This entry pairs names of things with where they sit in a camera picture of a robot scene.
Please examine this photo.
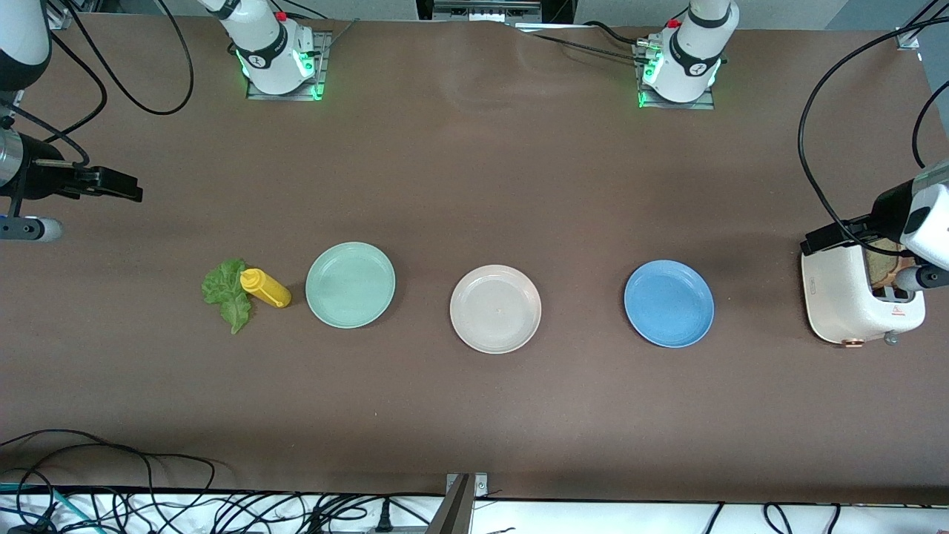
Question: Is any white toaster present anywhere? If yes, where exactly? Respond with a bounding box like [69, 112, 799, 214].
[800, 236, 927, 348]

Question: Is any yellow squeeze bottle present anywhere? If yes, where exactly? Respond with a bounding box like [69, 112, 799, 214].
[239, 268, 292, 309]

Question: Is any black base cable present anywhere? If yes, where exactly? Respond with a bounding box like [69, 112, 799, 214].
[517, 21, 647, 62]

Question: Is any silver metal bar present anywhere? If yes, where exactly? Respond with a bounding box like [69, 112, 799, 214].
[432, 0, 543, 19]

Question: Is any blue plate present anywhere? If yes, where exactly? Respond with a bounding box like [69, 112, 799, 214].
[624, 260, 715, 349]

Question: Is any aluminium profile rail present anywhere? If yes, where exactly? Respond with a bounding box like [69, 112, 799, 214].
[895, 0, 949, 51]

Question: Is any mint green plate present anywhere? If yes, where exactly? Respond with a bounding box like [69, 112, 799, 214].
[305, 242, 397, 329]

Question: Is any black equipment frame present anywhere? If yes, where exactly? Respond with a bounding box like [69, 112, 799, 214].
[415, 0, 579, 24]

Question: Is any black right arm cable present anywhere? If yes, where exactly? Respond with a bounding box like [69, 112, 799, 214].
[0, 0, 195, 168]

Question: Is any green lettuce leaf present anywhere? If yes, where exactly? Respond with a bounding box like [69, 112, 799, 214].
[201, 257, 253, 335]

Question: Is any black looping cable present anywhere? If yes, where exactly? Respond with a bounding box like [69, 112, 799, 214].
[0, 429, 217, 520]

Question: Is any beige plate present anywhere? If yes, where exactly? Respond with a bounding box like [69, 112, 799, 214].
[449, 264, 543, 355]

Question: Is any teal cable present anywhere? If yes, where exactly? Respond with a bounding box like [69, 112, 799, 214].
[0, 482, 84, 534]

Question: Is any aluminium post with bracket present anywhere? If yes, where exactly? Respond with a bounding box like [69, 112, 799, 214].
[426, 472, 490, 534]

